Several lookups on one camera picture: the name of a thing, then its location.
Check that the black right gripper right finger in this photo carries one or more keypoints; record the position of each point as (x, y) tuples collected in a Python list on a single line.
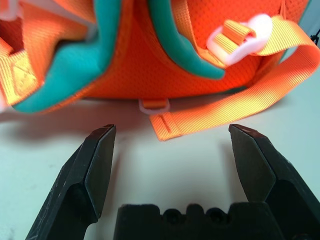
[(270, 170)]

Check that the orange and teal backpack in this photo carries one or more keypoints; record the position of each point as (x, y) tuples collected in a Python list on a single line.
[(150, 62)]

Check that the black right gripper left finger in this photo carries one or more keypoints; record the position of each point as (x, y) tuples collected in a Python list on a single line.
[(82, 175)]

